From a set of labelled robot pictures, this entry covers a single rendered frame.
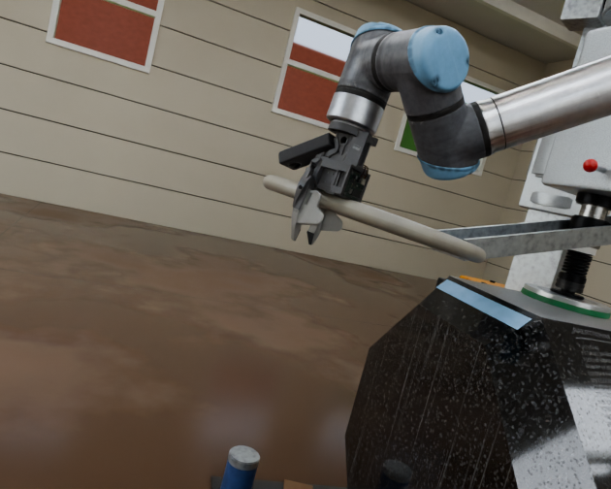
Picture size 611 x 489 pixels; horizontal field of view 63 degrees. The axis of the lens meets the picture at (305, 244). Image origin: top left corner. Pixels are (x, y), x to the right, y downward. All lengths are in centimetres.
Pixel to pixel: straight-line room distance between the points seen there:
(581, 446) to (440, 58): 69
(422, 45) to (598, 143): 78
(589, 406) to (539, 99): 57
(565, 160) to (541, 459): 78
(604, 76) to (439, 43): 25
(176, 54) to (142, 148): 129
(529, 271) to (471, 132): 157
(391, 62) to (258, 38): 649
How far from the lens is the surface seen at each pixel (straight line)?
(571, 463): 103
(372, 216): 83
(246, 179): 710
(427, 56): 75
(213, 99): 701
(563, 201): 227
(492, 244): 120
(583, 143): 147
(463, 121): 81
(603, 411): 111
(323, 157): 84
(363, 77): 85
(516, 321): 113
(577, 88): 85
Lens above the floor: 101
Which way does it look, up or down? 7 degrees down
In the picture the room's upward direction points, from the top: 14 degrees clockwise
